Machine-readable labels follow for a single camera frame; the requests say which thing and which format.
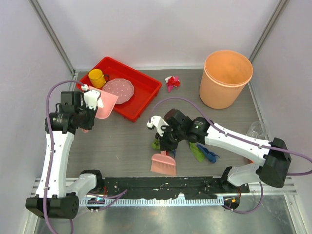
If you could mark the pink hand brush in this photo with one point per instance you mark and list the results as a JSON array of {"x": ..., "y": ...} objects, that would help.
[{"x": 163, "y": 163}]

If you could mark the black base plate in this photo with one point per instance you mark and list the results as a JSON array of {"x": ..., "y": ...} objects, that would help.
[{"x": 164, "y": 188}]

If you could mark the red and white paper scrap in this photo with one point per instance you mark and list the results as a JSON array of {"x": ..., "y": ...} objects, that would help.
[{"x": 171, "y": 82}]

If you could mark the small green paper scrap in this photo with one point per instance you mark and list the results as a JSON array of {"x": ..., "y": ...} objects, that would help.
[{"x": 156, "y": 144}]

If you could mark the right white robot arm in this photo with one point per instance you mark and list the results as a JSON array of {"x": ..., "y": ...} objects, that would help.
[{"x": 269, "y": 161}]

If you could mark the orange plastic bucket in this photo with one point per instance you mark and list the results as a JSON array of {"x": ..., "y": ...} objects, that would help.
[{"x": 224, "y": 76}]

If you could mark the white slotted cable duct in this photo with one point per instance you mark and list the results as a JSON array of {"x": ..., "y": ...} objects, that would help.
[{"x": 180, "y": 201}]

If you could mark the yellow mug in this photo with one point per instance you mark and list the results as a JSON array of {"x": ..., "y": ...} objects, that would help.
[{"x": 97, "y": 78}]

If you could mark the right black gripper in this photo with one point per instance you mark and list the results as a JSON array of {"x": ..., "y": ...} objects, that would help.
[{"x": 165, "y": 144}]

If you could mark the blue paper scrap right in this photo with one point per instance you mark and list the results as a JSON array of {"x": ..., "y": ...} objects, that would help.
[{"x": 212, "y": 157}]

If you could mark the pink dustpan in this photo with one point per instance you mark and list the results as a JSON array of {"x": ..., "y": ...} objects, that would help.
[{"x": 109, "y": 101}]

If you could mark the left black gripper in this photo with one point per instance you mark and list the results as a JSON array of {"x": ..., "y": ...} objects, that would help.
[{"x": 87, "y": 125}]

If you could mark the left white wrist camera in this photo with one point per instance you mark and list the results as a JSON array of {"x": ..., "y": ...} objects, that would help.
[{"x": 92, "y": 97}]

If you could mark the pink dotted plate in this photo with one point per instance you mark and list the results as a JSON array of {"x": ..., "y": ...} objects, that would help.
[{"x": 121, "y": 88}]

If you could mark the long green paper scrap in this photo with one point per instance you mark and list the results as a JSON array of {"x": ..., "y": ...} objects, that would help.
[{"x": 199, "y": 156}]

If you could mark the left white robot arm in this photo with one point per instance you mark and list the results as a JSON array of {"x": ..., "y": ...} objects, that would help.
[{"x": 52, "y": 195}]

